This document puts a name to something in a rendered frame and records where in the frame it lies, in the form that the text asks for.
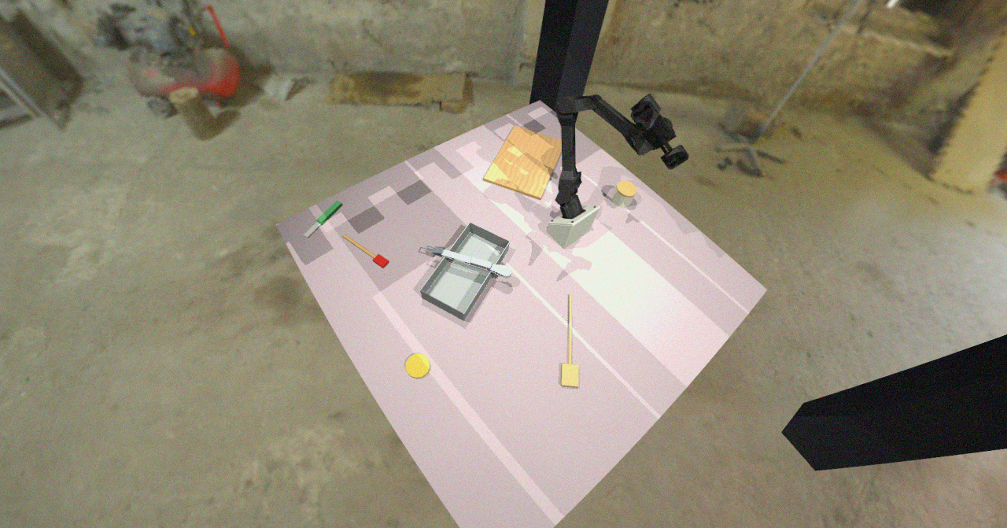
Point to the light wooden board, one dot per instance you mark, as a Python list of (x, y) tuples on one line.
[(525, 162)]

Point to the yellow flat disc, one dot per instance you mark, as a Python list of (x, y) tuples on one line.
[(417, 366)]

